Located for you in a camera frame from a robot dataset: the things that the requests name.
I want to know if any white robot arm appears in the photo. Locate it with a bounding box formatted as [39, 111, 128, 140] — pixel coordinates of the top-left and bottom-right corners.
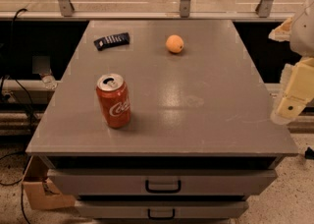
[269, 0, 314, 125]

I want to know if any red coke can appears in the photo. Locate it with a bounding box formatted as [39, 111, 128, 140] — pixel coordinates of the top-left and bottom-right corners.
[96, 74, 131, 129]

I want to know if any grey cabinet table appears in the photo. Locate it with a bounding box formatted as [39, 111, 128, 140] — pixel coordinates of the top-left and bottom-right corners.
[27, 20, 297, 224]

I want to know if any orange fruit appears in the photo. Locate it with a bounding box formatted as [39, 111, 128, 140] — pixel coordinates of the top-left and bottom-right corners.
[166, 34, 184, 54]

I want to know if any dark blue snack bag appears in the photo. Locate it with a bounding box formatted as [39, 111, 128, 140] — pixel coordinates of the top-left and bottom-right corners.
[93, 32, 131, 51]

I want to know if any grey lower drawer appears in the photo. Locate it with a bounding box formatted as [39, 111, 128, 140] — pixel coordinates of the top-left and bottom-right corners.
[75, 200, 248, 220]

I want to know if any grey drawer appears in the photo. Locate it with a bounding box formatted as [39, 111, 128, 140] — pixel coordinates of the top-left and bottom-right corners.
[75, 200, 248, 220]
[48, 169, 277, 196]

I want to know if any grey top drawer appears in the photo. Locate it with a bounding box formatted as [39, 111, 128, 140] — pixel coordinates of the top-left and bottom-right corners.
[48, 169, 277, 196]

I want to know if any brown cardboard box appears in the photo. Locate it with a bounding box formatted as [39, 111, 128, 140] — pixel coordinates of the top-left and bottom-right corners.
[22, 157, 76, 210]

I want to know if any black upper drawer handle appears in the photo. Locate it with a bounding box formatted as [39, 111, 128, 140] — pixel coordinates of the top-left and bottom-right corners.
[145, 180, 182, 194]

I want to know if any black drawer handle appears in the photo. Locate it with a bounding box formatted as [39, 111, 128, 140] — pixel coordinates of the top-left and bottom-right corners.
[147, 209, 176, 220]
[145, 180, 182, 194]

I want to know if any black lower drawer handle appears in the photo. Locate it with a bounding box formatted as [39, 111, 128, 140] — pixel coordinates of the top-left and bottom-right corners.
[147, 209, 176, 220]

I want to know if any black cable left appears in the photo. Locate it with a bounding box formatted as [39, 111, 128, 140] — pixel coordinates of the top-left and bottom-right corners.
[0, 7, 39, 224]

